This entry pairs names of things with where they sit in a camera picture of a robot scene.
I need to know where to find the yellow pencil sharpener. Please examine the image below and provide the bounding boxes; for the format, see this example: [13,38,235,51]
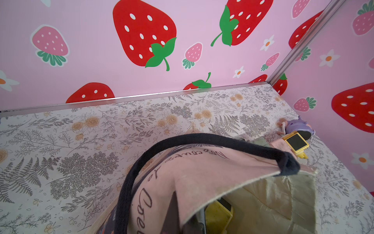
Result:
[281,131,310,160]
[205,198,234,234]

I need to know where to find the cream canvas tote bag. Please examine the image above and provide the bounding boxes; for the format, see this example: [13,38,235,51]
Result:
[89,133,317,234]

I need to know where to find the purple pencil sharpener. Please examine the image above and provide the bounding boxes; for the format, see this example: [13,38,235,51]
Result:
[277,116,315,140]

